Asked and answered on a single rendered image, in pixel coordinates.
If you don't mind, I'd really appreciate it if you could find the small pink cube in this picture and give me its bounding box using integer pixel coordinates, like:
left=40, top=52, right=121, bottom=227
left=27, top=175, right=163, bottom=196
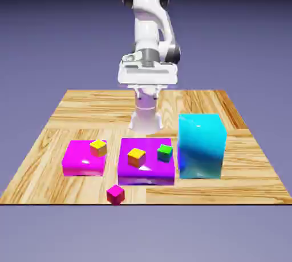
left=106, top=184, right=125, bottom=205

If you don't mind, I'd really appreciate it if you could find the large cyan box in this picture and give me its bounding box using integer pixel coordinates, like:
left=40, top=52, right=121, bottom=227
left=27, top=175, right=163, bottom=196
left=177, top=113, right=228, bottom=180

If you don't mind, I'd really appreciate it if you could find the large magenta box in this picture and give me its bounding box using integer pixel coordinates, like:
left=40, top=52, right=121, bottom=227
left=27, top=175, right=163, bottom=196
left=61, top=139, right=108, bottom=178

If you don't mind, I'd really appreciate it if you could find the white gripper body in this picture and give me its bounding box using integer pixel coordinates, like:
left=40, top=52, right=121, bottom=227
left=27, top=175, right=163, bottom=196
left=117, top=61, right=179, bottom=90

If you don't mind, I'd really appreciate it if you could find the small green cube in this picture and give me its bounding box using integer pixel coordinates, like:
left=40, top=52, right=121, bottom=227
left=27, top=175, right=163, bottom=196
left=157, top=144, right=173, bottom=163

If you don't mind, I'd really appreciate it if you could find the large purple box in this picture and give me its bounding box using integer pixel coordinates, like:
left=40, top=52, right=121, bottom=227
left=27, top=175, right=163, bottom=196
left=117, top=138, right=176, bottom=187

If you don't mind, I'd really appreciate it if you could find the small yellow cube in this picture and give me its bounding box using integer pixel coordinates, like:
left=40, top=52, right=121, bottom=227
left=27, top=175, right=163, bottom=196
left=89, top=139, right=108, bottom=158

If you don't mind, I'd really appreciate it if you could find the small orange cube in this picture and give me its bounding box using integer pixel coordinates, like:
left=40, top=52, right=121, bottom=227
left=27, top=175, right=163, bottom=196
left=127, top=147, right=147, bottom=168

